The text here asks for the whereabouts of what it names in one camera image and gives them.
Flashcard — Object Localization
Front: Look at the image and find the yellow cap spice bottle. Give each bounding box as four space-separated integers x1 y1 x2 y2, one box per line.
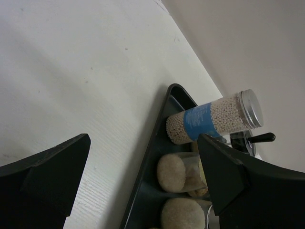
156 152 208 198

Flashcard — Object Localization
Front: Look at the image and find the pink cap spice bottle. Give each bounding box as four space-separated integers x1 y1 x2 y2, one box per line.
161 198 220 229

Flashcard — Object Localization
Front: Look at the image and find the tall blue label bottle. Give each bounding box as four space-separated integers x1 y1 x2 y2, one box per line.
166 89 264 145

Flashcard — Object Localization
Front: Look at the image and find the black rectangular plastic tray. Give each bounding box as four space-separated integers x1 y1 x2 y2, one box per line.
119 83 197 229

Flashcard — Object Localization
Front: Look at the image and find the black knob cap bottle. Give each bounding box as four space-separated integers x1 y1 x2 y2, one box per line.
229 130 276 157

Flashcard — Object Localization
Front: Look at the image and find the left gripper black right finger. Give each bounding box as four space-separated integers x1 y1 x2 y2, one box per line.
198 134 305 229

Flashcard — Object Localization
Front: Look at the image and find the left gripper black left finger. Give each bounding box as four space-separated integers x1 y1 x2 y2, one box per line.
0 134 91 229

